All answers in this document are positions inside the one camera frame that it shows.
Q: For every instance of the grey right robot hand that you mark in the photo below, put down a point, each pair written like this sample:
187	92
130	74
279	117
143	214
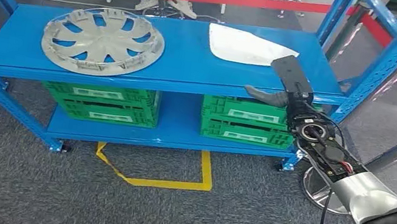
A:
266	97

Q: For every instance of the white plastic shell part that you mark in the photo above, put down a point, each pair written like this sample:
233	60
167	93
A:
243	45

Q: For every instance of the blue metal shelf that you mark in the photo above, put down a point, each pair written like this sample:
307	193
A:
189	68

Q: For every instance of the yellow floor tape square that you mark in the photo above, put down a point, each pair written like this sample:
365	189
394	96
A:
206	169

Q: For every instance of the silver wheel hubcap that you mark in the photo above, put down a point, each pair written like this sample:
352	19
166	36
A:
102	45

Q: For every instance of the dark stanchion post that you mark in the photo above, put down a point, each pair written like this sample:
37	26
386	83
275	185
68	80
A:
344	38

